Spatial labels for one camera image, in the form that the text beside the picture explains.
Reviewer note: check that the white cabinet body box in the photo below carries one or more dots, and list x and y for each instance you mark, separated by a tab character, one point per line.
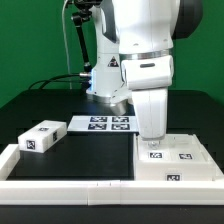
170	171

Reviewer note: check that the white cabinet top block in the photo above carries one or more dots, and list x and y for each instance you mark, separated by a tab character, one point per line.
42	136

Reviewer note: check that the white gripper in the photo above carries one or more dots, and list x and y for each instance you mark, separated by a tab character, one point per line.
148	80

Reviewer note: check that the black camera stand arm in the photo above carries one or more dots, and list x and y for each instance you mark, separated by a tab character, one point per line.
79	18

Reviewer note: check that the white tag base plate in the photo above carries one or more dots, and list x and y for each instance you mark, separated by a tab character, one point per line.
103	124

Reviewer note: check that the white cabinet door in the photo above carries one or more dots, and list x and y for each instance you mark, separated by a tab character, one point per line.
146	154
183	148

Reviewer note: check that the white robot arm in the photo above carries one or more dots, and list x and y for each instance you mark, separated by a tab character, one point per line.
134	58

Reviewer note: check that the white U-shaped fence frame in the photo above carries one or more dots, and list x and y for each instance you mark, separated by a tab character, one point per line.
109	192

